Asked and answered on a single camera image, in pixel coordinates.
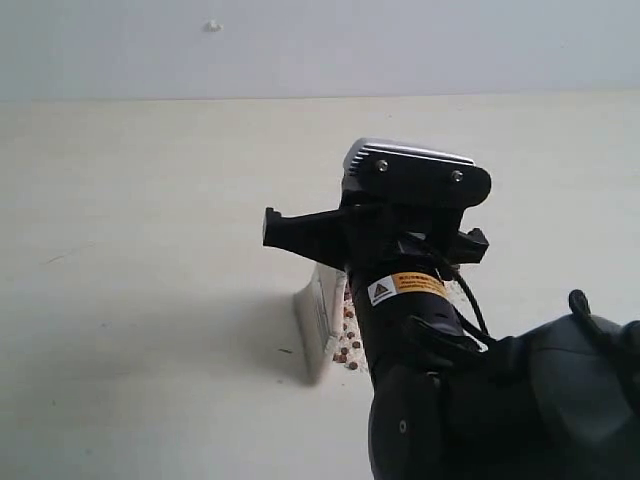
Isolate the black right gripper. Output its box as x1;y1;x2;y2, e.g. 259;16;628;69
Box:
262;199;489;280

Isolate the white paint brush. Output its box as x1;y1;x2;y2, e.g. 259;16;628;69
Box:
293;263;346;385

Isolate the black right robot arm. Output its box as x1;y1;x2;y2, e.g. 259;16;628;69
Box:
263;203;639;479

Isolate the pile of rice and beans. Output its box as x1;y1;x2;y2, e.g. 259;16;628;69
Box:
337;279;461;373

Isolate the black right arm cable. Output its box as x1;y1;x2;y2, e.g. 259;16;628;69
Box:
399;234;640;381

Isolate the small white wall plug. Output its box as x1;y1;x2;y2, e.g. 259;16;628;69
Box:
203;20;223;33

